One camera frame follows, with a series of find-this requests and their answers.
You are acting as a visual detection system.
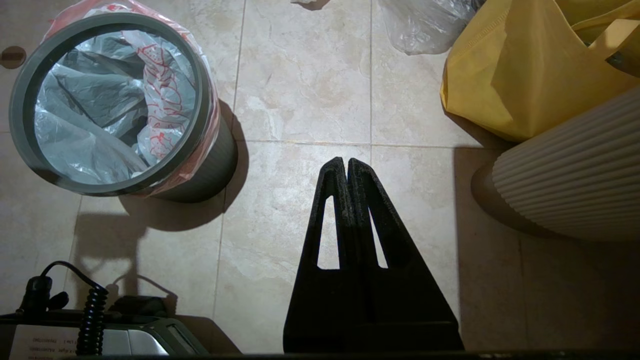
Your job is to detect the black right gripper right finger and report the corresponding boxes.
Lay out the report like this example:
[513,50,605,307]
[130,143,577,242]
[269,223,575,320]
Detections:
[347,158,465,351]

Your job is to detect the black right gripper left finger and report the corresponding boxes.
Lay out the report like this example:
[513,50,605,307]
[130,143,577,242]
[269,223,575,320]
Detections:
[283,156,371,351]

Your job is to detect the new white red-printed bag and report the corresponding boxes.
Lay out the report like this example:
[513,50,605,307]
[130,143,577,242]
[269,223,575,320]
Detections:
[34,0,222,197]

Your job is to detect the grey bin retaining ring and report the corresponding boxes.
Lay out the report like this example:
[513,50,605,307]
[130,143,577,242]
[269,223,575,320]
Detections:
[9,12,211,197]

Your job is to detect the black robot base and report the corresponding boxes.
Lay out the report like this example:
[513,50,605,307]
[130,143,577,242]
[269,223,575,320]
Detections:
[0,295,211,357]

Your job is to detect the yellow fabric bag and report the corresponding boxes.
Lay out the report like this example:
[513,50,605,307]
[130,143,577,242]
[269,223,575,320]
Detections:
[440,0,640,143]

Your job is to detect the clear crumpled plastic bag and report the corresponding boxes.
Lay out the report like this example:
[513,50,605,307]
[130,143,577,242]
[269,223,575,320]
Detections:
[379,0,483,56]

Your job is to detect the beige ribbed round ottoman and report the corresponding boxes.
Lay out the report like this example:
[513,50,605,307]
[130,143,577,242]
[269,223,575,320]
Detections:
[491,87,640,242]

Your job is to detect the round metal floor door stop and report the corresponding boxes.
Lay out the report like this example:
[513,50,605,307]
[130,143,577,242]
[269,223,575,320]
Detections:
[0,46,27,70]

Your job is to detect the black coiled cable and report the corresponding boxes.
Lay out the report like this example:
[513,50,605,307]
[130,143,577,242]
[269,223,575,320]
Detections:
[76,286,109,356]

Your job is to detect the thin black cable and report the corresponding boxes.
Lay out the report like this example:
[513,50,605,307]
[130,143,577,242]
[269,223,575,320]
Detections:
[17,261,108,317]

